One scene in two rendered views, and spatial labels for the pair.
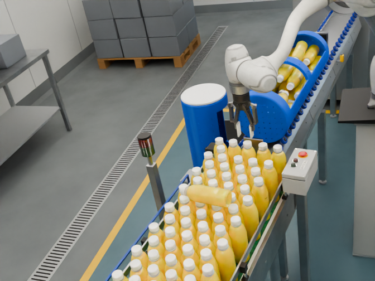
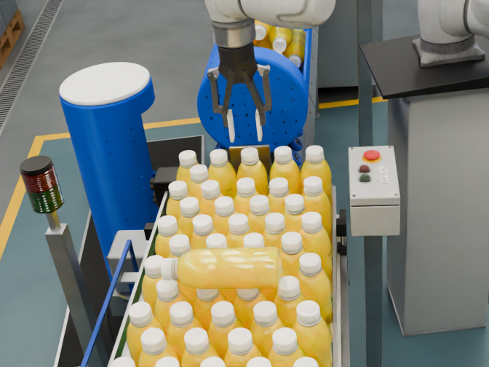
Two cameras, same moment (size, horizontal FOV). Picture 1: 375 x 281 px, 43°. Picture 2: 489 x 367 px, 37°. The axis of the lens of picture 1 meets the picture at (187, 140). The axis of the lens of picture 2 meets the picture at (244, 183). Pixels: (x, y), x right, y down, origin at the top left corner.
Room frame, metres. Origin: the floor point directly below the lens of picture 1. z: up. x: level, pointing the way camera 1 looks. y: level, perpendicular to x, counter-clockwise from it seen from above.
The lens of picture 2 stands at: (0.56, 0.30, 1.96)
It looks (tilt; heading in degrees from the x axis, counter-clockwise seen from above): 34 degrees down; 337
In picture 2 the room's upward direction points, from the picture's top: 7 degrees counter-clockwise
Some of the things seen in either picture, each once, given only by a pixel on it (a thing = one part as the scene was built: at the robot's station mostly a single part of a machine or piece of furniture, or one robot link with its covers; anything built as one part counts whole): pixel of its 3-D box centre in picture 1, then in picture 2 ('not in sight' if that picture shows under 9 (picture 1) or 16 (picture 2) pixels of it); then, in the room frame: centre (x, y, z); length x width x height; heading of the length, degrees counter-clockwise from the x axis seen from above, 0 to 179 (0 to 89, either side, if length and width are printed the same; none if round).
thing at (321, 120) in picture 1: (322, 148); not in sight; (2.80, -0.95, 0.31); 0.06 x 0.06 x 0.63; 57
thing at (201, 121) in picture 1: (212, 154); (132, 200); (2.59, -0.15, 0.59); 0.28 x 0.28 x 0.88
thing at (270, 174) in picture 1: (270, 182); (315, 223); (1.66, -0.33, 0.99); 0.07 x 0.07 x 0.19
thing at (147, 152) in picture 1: (147, 149); (45, 194); (1.83, 0.19, 1.18); 0.06 x 0.06 x 0.05
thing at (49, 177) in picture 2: (145, 140); (39, 175); (1.83, 0.19, 1.23); 0.06 x 0.06 x 0.04
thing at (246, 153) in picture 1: (249, 161); (253, 191); (1.85, -0.27, 0.99); 0.07 x 0.07 x 0.19
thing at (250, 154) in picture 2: (247, 144); (249, 155); (1.85, -0.27, 1.09); 0.04 x 0.04 x 0.02
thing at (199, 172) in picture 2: (220, 149); (199, 172); (1.85, -0.15, 1.09); 0.04 x 0.04 x 0.02
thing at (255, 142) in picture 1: (254, 148); (252, 165); (1.96, -0.32, 0.99); 0.10 x 0.02 x 0.12; 57
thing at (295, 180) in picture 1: (300, 170); (372, 188); (1.63, -0.45, 1.05); 0.20 x 0.10 x 0.10; 147
